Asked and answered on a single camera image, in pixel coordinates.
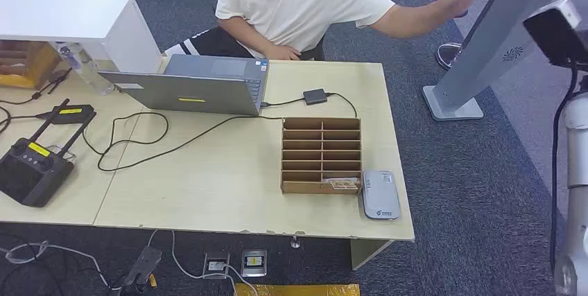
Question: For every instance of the person's right hand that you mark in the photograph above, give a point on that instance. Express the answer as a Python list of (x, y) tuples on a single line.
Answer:
[(280, 52)]

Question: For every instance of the person's left forearm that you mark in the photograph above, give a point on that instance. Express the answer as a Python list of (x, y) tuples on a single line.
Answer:
[(413, 20)]

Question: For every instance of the person's right forearm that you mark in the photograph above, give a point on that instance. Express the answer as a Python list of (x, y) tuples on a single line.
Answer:
[(243, 34)]

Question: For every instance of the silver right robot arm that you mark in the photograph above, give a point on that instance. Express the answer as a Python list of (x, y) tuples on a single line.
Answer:
[(576, 156)]

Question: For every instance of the person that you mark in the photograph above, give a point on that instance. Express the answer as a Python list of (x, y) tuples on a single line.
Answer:
[(294, 4)]

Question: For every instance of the wooden card organizer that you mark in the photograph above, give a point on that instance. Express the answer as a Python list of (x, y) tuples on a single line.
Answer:
[(321, 147)]

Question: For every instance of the room key card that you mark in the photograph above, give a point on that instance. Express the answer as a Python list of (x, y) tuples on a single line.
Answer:
[(342, 184)]

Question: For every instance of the grey card reader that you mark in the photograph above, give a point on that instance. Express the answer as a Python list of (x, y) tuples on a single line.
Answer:
[(379, 197)]

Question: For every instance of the black USB hub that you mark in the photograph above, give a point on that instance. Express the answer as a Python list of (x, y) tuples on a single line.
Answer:
[(315, 97)]

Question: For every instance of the chrome stanchion base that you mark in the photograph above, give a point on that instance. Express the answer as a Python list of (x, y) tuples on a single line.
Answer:
[(446, 55)]

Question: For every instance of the silver kiosk stand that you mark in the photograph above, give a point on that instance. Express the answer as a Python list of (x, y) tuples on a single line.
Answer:
[(487, 55)]

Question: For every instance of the grey laptop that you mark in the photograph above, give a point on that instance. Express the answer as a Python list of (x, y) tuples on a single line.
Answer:
[(183, 94)]

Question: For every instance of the metal desk foot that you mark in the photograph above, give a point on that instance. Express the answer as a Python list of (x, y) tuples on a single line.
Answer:
[(295, 242)]

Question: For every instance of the clear plastic bottle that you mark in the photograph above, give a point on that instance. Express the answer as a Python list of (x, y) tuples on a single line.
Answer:
[(85, 66)]

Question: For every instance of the silver floor socket cover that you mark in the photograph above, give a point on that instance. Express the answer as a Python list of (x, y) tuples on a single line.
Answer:
[(253, 262)]

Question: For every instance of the white shelf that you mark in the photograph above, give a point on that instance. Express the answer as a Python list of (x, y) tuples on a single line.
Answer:
[(69, 14)]

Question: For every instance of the beige desk leg panel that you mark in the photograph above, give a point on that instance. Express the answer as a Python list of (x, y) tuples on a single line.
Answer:
[(367, 252)]

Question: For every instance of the black yellow-labelled power brick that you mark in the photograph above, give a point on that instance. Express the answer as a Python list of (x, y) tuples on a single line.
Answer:
[(69, 115)]

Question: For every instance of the open floor socket box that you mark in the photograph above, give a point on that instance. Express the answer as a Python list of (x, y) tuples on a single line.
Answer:
[(216, 265)]

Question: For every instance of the yellow bag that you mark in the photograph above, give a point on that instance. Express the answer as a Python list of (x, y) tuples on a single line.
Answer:
[(298, 290)]

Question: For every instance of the wooden box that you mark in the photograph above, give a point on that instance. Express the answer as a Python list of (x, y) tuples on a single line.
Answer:
[(27, 62)]

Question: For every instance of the black remote controller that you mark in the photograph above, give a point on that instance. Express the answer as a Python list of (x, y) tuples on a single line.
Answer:
[(32, 174)]

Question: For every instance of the black stanchion post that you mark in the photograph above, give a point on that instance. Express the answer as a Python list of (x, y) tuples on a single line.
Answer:
[(461, 14)]

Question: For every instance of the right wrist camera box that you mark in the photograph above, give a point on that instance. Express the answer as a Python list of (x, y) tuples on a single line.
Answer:
[(556, 36)]

